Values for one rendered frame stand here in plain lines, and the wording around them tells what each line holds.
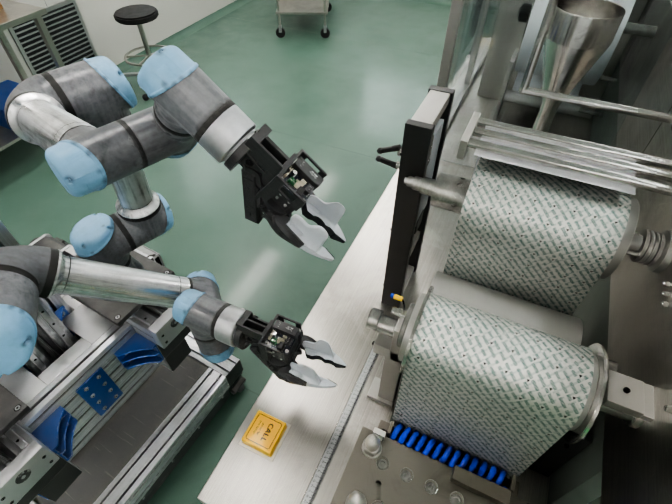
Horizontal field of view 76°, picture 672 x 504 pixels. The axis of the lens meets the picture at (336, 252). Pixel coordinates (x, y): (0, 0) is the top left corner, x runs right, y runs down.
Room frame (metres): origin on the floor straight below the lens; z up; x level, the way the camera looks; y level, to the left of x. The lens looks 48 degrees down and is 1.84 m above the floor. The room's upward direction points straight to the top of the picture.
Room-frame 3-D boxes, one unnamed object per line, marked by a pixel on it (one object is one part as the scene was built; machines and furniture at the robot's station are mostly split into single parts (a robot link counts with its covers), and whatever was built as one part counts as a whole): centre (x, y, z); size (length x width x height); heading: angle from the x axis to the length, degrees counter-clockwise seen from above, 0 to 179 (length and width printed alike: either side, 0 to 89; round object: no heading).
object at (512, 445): (0.27, -0.21, 1.12); 0.23 x 0.01 x 0.18; 65
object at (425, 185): (0.64, -0.16, 1.33); 0.06 x 0.03 x 0.03; 65
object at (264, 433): (0.33, 0.15, 0.91); 0.07 x 0.07 x 0.02; 65
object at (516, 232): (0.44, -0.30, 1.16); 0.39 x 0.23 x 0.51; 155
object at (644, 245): (0.48, -0.50, 1.33); 0.07 x 0.07 x 0.07; 65
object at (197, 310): (0.50, 0.27, 1.11); 0.11 x 0.08 x 0.09; 65
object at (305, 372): (0.36, 0.04, 1.11); 0.09 x 0.03 x 0.06; 56
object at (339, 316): (1.21, -0.56, 0.88); 2.52 x 0.66 x 0.04; 155
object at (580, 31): (0.98, -0.53, 1.50); 0.14 x 0.14 x 0.06
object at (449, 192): (0.61, -0.21, 1.33); 0.06 x 0.06 x 0.06; 65
